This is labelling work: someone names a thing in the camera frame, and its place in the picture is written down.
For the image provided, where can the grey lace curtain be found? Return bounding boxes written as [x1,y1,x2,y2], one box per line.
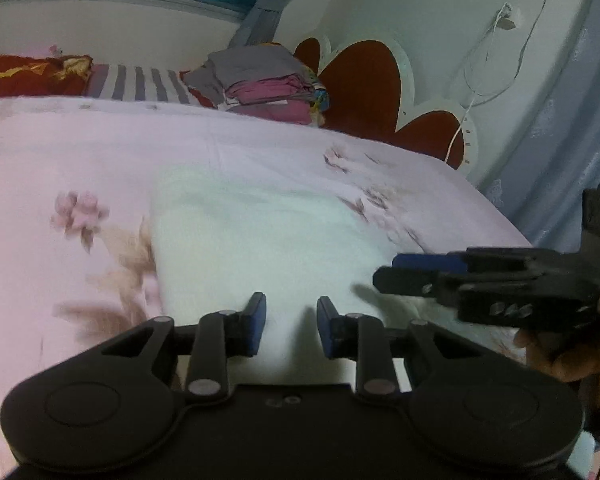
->
[480,0,600,261]

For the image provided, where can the grey folded clothes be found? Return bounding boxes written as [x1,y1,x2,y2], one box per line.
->
[184,42,313,106]

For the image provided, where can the white cable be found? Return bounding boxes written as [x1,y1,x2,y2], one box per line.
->
[442,0,561,166]

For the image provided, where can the pink floral bedsheet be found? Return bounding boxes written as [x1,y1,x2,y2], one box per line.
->
[0,96,536,411]

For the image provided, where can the white cloth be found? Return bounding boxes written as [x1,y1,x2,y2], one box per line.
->
[149,165,461,391]

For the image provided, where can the red heart-shaped headboard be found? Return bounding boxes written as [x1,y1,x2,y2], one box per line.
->
[292,36,473,181]

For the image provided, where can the white wall plug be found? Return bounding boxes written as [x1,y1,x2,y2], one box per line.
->
[492,2,523,31]

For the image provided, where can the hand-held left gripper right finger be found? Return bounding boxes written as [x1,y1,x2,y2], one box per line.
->
[317,296,481,403]

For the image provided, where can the red patterned pillow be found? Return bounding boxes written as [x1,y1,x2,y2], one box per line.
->
[0,54,93,100]

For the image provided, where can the person's right hand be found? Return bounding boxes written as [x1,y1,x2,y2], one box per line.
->
[512,292,600,386]

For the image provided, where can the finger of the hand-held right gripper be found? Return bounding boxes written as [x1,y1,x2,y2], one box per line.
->
[372,266,481,308]
[392,246,551,281]

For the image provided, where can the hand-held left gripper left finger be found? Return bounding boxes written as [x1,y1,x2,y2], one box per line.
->
[100,292,267,405]

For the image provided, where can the magenta folded clothes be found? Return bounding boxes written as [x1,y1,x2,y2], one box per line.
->
[220,74,331,126]

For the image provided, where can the grey striped pillow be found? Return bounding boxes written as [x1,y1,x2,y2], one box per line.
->
[85,64,203,107]

